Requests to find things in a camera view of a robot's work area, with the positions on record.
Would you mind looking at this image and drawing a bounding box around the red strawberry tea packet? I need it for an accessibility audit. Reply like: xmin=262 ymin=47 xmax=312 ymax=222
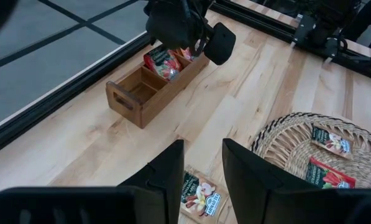
xmin=142 ymin=45 xmax=183 ymax=81
xmin=305 ymin=156 xmax=357 ymax=190

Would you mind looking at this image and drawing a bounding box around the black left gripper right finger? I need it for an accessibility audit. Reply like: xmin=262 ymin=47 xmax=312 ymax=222
xmin=222 ymin=138 xmax=363 ymax=224

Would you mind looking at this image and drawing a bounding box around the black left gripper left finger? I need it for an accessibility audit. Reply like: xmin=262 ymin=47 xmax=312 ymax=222
xmin=118 ymin=139 xmax=185 ymax=224

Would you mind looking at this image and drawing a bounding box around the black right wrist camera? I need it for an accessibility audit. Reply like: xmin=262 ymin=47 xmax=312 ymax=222
xmin=203 ymin=22 xmax=237 ymax=67

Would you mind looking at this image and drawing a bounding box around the wooden tea organizer box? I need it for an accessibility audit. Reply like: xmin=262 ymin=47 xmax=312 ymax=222
xmin=105 ymin=45 xmax=211 ymax=129

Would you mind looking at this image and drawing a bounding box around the beige vanilla tea packet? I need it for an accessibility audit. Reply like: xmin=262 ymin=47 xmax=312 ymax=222
xmin=179 ymin=166 xmax=230 ymax=224
xmin=310 ymin=123 xmax=355 ymax=160

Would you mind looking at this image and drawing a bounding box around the black table frame rail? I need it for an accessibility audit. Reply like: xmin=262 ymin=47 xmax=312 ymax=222
xmin=0 ymin=0 xmax=371 ymax=160

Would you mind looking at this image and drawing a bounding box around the round woven straw mat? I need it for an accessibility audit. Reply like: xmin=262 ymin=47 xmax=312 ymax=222
xmin=250 ymin=111 xmax=371 ymax=190

